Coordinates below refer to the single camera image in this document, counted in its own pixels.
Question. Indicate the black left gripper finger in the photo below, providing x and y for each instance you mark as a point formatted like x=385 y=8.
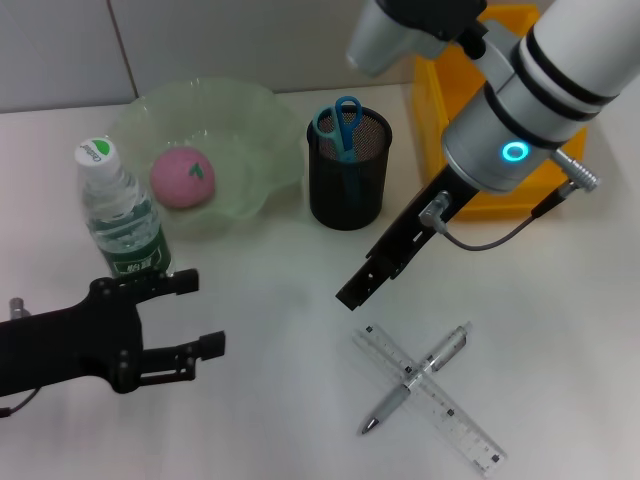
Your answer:
x=212 y=345
x=185 y=281

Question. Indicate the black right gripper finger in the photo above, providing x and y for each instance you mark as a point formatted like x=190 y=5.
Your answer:
x=365 y=285

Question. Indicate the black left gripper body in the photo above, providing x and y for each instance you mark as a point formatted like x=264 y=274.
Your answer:
x=75 y=350

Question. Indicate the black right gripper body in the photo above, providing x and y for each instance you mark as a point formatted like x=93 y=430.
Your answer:
x=415 y=235

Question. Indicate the clear green label water bottle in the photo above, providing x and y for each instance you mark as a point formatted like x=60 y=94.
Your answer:
x=130 y=235

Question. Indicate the pink toy peach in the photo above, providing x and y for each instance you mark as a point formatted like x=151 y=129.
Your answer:
x=180 y=180

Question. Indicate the blue capped scissors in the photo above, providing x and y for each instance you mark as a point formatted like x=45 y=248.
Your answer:
x=347 y=130

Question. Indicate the clear plastic ruler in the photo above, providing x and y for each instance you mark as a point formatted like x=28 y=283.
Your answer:
x=465 y=425

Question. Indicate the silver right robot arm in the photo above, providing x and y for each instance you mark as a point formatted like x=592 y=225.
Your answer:
x=540 y=100

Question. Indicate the black mesh pen cup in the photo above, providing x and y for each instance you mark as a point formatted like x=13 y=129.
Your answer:
x=345 y=205

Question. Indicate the silver clear ballpoint pen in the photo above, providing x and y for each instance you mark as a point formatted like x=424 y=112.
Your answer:
x=400 y=395

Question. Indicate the pale green wavy fruit bowl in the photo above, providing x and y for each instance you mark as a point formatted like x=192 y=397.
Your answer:
x=250 y=150

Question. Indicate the yellow plastic storage bin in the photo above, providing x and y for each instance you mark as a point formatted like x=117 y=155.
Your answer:
x=435 y=100

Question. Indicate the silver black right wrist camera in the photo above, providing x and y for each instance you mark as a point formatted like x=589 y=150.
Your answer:
x=390 y=35

